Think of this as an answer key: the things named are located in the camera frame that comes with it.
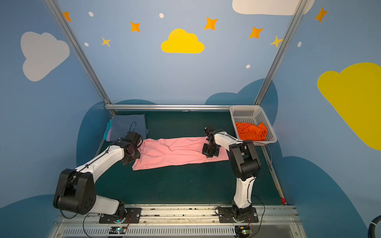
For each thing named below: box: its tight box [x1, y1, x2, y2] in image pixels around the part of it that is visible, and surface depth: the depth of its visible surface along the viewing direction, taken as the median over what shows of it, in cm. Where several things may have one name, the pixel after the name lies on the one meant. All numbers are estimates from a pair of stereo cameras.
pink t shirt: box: [131, 136, 230, 172], surface depth 99 cm
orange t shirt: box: [235, 121, 268, 142], surface depth 106 cm
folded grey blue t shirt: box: [109, 114, 150, 141], surface depth 105 cm
